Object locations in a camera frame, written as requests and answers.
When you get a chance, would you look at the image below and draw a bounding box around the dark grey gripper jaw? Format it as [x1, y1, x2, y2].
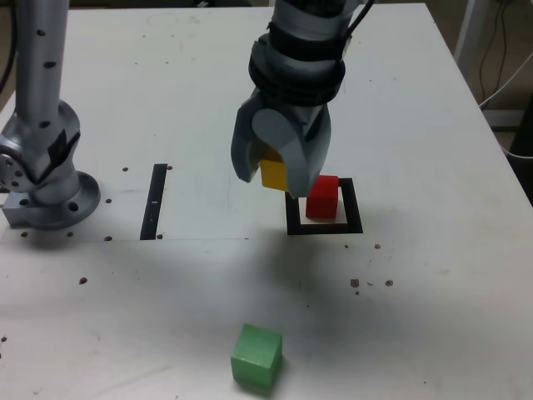
[230, 89, 267, 184]

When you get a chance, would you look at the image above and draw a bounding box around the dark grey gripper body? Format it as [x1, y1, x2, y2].
[252, 92, 329, 145]

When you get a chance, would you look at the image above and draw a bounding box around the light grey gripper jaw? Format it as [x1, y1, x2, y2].
[251, 104, 334, 199]

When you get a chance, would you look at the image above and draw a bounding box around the yellow cube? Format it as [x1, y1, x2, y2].
[258, 144, 290, 193]

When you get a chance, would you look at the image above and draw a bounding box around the red cube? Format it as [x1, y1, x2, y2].
[305, 174, 340, 221]

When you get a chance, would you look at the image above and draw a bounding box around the green cube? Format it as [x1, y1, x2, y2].
[231, 322, 283, 391]

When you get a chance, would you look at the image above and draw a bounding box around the black tape square outline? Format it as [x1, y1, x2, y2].
[285, 177, 364, 236]

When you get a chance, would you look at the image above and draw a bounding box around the black tape strip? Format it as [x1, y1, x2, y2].
[139, 163, 168, 242]

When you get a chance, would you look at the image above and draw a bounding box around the black box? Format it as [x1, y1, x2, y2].
[511, 93, 533, 158]

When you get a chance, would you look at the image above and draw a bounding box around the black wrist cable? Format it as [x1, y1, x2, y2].
[343, 0, 376, 41]

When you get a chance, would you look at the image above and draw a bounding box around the thin black hanging cable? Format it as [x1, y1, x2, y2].
[477, 0, 507, 102]

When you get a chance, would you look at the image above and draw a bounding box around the white frame leg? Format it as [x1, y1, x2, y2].
[452, 0, 481, 73]

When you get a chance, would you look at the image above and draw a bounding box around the white cable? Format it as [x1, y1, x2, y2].
[501, 144, 533, 161]
[477, 52, 533, 108]

